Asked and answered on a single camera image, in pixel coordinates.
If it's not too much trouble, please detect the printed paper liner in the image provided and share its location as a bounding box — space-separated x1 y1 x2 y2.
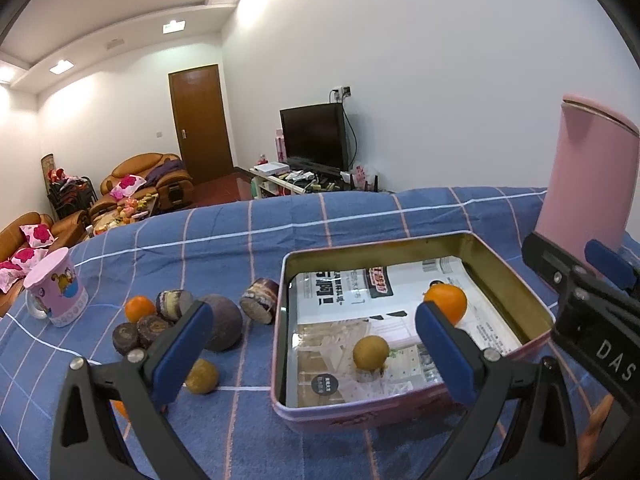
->
284 256 521 408

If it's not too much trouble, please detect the dark purple round fruit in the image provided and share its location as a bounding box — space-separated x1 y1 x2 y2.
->
201 294 243 352

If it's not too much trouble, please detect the brown kiwi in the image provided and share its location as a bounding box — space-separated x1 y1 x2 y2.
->
184 359 219 396

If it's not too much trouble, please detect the small orange in tin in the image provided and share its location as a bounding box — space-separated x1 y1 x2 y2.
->
423 283 468 326

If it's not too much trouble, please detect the green-brown kiwi in tin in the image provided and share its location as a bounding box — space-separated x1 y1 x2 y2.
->
352 335 390 372

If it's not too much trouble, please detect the brown leather sofa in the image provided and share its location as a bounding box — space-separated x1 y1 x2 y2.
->
0 210 90 315

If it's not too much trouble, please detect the brown leather armchair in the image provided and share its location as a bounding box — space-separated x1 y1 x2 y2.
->
91 153 194 214

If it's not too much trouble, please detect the pink floral cushion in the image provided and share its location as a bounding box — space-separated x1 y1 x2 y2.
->
108 174 146 200

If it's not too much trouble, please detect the cluttered coffee table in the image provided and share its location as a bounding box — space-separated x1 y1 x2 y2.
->
89 193 158 236

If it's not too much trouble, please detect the large orange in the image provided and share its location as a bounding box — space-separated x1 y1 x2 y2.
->
111 400 129 420

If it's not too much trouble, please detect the black television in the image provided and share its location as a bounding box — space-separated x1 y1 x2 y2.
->
280 103 348 170

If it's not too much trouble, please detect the dark round pastry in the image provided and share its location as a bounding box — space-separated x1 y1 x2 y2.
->
136 314 171 349
112 322 141 356

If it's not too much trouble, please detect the pink metal tin box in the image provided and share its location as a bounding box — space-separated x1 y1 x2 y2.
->
271 231 553 434

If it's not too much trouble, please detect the pink electric kettle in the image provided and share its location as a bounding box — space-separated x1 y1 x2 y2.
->
535 94 639 263

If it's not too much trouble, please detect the pink cartoon cup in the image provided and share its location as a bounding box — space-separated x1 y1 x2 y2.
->
24 247 88 327

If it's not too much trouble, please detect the brown wooden door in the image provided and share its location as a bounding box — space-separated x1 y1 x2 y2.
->
168 64 233 184

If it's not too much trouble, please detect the blue plaid tablecloth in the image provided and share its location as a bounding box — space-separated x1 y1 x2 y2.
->
1 188 556 479

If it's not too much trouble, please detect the black cluttered rack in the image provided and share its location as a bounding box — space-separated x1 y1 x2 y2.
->
46 168 98 220

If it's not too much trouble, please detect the small orange on cloth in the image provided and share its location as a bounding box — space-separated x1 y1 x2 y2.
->
124 296 156 323

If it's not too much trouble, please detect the purple-cream cut pastry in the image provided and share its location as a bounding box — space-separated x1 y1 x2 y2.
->
155 289 194 323

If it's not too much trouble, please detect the white tv stand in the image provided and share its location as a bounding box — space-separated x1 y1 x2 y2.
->
247 161 352 201

